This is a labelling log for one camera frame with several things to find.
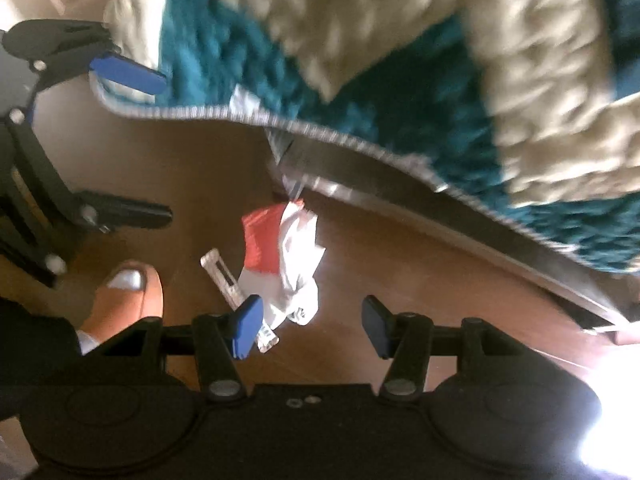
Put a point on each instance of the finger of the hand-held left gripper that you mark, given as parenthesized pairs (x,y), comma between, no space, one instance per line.
(125,215)
(125,72)

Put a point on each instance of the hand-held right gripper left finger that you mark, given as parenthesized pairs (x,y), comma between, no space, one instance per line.
(247,327)

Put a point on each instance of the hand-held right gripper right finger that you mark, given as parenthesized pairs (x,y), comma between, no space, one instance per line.
(376,327)

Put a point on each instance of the clear plastic wrapper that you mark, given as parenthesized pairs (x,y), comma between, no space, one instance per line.
(220,272)

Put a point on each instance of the red and white plastic bag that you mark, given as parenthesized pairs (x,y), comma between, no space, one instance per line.
(285,250)

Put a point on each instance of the person's orange slipper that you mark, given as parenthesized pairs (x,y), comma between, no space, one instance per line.
(125,305)

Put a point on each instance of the person's dark trouser leg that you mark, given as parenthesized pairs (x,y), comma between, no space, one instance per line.
(30,340)

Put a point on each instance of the dark furniture base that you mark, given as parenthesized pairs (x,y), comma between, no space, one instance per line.
(400,190)

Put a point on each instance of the teal and cream shaggy rug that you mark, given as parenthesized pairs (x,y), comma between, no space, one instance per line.
(400,85)

